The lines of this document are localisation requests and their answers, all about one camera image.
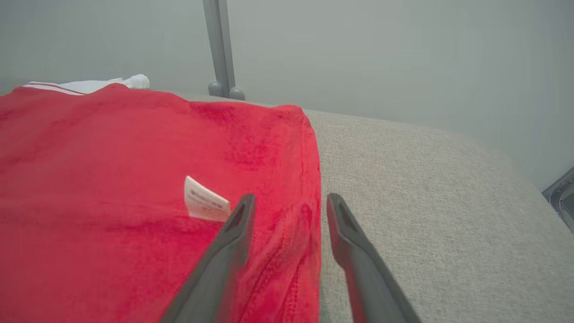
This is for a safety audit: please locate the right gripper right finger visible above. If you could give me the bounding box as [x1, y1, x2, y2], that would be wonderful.
[326, 193, 422, 323]

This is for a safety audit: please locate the plain red garment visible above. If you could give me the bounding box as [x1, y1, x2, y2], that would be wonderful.
[0, 83, 322, 323]

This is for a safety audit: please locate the grey partition post with feet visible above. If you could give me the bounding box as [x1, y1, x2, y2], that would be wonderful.
[202, 0, 246, 101]

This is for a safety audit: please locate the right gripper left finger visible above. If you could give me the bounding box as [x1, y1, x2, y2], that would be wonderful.
[160, 193, 257, 323]

